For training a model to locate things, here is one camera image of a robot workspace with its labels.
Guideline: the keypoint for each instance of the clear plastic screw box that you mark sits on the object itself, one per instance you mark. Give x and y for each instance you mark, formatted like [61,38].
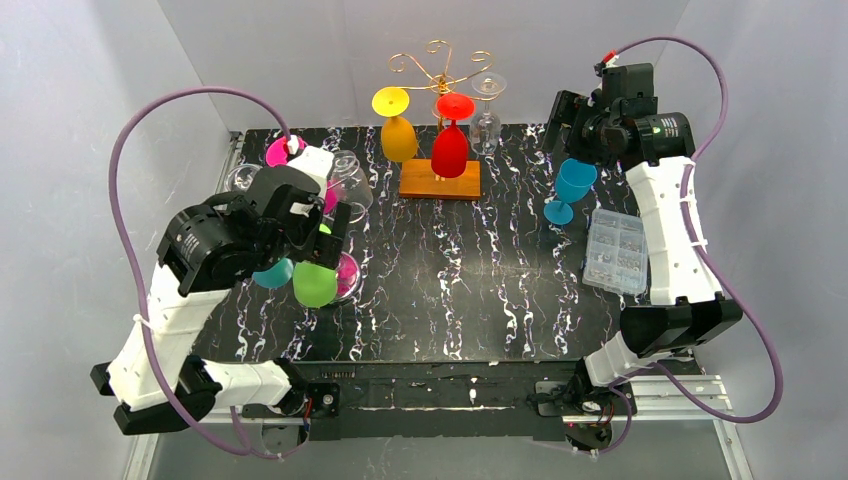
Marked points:
[616,257]

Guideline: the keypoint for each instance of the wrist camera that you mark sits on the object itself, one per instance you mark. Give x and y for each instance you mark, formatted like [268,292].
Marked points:
[315,162]
[627,81]

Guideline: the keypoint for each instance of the pink wine glass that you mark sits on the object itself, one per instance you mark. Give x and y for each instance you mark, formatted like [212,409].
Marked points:
[277,156]

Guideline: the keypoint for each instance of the silver wire glass rack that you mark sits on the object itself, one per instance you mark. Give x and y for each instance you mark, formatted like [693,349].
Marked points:
[344,275]

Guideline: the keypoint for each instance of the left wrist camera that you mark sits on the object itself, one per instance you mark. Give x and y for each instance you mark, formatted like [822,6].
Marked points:
[315,162]

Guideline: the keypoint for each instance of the red wine glass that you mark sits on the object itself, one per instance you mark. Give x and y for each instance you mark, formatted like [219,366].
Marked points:
[450,149]

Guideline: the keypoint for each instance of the clear wine glass on gold rack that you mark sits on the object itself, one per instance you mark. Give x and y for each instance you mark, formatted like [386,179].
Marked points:
[485,125]

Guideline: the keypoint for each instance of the green wine glass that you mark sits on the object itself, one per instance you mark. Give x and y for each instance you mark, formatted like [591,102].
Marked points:
[314,286]

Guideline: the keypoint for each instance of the teal wine glass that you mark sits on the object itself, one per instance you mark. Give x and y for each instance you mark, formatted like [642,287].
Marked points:
[276,276]

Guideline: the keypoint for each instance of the gold wire glass rack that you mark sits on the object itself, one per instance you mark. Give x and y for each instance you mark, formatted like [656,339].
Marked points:
[417,179]

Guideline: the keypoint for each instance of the blue wine glass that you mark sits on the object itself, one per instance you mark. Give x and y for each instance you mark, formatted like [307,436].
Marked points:
[570,189]

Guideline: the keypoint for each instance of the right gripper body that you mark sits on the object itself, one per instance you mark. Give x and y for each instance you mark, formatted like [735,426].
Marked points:
[564,121]

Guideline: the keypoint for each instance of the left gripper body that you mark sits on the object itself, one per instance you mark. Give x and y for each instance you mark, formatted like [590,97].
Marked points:
[329,234]

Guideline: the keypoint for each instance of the orange yellow wine glass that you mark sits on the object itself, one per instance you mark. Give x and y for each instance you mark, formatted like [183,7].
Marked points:
[398,138]

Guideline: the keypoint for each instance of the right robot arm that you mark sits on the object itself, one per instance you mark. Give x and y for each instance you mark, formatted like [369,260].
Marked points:
[687,306]

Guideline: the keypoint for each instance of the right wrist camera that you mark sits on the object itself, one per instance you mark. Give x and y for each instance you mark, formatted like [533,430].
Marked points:
[627,81]

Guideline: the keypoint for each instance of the clear ribbed wine glass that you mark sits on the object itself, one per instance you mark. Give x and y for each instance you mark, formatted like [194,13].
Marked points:
[349,184]

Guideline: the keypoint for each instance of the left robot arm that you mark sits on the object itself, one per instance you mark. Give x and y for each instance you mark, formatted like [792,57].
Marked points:
[161,386]

